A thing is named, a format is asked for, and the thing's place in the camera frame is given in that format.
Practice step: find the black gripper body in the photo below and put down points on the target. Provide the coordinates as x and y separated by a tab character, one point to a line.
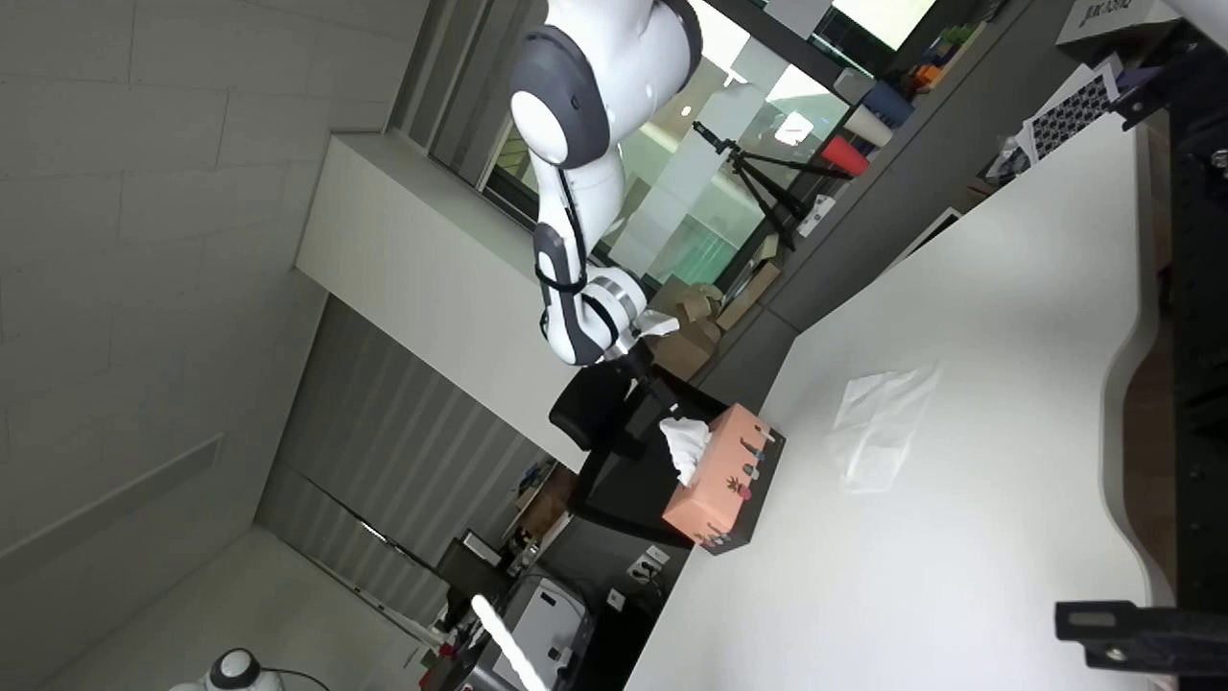
635	367

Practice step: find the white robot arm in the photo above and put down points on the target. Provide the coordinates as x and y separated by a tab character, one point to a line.
599	53

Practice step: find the orange tissue box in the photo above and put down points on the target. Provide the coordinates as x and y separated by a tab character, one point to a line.
723	487

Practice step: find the white perforated box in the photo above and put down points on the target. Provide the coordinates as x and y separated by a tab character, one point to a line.
1073	112

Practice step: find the white printed box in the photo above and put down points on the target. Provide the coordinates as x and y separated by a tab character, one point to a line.
1114	21

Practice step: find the brown cardboard boxes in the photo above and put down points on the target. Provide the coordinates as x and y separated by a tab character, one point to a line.
695	339

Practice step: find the black office chair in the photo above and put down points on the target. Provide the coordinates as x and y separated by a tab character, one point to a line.
616	493

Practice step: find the black cabinet with stickers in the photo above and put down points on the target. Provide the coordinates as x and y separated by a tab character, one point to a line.
599	559

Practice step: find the grey office machine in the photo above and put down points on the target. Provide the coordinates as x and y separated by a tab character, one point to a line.
556	628

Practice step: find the white slanted bar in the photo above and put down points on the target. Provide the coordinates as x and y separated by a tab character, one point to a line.
501	634

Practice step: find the dark grey partition panel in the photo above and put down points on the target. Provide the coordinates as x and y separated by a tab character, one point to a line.
897	216

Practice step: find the red container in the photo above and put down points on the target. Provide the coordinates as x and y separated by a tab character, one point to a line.
847	157

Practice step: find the round white black device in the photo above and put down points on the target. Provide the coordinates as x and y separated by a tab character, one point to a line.
237	670

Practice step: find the black camera tripod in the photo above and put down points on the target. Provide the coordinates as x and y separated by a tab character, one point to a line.
767	193

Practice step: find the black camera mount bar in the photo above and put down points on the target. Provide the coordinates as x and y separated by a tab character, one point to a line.
1138	634

